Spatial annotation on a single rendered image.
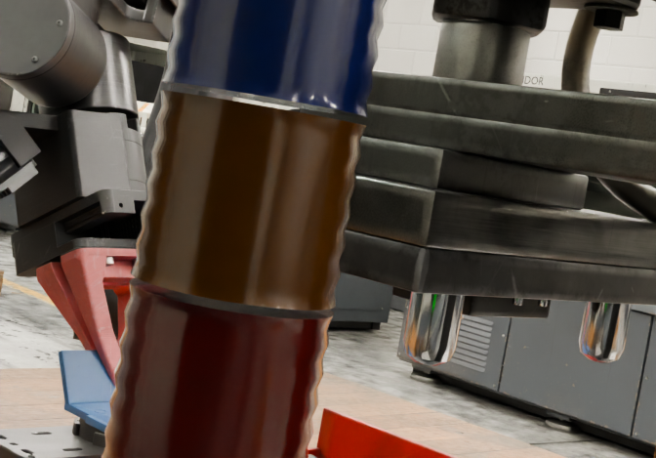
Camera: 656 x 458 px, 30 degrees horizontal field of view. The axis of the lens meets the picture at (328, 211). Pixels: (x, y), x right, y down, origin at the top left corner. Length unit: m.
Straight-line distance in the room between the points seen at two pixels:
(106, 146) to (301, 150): 0.49
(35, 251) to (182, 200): 0.51
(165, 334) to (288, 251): 0.03
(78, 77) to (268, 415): 0.48
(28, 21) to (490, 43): 0.26
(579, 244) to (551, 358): 5.54
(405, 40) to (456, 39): 9.23
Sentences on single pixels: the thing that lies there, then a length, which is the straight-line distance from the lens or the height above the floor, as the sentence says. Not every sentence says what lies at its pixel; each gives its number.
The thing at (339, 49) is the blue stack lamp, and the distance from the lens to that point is 0.21.
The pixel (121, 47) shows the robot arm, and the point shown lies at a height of 1.19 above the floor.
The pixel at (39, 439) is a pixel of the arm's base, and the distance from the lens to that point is 0.91.
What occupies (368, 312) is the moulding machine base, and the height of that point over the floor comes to 0.14.
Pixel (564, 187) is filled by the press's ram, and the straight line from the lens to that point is 0.52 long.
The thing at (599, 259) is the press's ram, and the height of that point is 1.12.
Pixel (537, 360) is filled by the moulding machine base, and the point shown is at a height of 0.30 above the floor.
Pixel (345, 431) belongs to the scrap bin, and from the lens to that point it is 0.90.
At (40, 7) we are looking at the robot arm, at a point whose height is 1.20.
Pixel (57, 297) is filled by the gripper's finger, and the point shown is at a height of 1.04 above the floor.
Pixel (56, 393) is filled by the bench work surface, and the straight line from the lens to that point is 1.10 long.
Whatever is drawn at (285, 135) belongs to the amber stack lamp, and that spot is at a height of 1.15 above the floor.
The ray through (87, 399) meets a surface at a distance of 0.68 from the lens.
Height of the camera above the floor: 1.15
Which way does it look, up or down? 3 degrees down
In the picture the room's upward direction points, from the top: 10 degrees clockwise
